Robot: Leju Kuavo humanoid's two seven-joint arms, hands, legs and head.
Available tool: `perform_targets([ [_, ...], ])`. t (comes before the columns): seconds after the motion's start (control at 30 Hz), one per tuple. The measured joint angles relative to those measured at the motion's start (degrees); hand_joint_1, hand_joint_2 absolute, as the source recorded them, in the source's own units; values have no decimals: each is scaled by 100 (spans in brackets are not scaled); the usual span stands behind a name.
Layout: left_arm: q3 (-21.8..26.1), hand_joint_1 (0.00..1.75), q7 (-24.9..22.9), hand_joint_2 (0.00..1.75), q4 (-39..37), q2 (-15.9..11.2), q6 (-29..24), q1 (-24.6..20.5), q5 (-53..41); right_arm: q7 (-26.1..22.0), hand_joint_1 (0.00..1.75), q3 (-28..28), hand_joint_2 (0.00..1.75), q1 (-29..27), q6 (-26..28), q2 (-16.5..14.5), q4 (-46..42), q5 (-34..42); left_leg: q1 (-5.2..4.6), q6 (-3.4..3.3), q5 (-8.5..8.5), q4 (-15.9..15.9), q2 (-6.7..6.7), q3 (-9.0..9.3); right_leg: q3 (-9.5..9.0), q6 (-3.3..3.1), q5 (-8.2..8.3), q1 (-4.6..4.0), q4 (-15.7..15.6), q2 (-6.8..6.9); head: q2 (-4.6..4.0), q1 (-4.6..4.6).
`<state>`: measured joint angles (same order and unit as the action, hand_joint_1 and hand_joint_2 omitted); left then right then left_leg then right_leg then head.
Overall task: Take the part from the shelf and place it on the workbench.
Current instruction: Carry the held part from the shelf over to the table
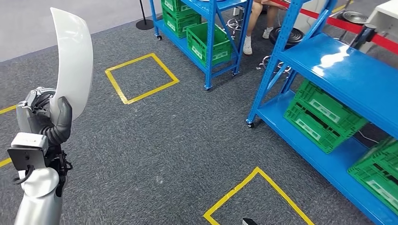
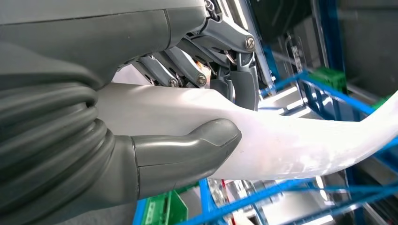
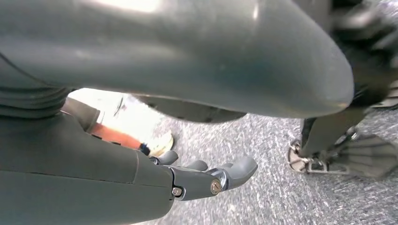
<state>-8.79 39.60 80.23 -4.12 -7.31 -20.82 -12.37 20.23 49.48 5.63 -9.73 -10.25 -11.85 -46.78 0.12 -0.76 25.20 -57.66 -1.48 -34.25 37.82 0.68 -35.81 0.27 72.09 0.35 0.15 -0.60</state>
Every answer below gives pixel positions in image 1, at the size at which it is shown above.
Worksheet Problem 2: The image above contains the person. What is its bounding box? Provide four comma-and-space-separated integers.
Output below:
242, 0, 288, 56

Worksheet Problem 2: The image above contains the yellow floor tape square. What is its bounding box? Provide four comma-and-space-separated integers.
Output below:
0, 105, 17, 169
203, 166, 315, 225
105, 52, 180, 105

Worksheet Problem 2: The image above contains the black pole stand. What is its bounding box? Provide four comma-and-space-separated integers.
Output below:
136, 0, 154, 31

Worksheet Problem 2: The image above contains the chrome stool base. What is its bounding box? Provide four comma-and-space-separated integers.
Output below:
226, 18, 246, 32

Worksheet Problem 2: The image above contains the blue steel shelf rack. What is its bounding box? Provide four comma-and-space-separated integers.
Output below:
245, 0, 398, 225
148, 0, 253, 91

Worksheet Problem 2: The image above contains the pale grey cabinet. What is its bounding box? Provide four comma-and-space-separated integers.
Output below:
293, 0, 327, 33

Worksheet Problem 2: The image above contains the black barrier post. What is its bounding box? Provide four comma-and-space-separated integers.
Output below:
350, 24, 377, 50

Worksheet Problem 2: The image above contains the black round stool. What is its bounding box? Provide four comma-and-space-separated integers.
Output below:
256, 26, 306, 74
337, 11, 369, 41

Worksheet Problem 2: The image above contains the black camera cable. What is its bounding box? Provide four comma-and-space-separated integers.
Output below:
12, 146, 74, 187

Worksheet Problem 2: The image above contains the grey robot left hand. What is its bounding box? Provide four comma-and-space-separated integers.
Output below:
15, 87, 73, 135

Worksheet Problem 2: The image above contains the white curved plastic part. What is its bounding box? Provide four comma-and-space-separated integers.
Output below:
49, 7, 94, 122

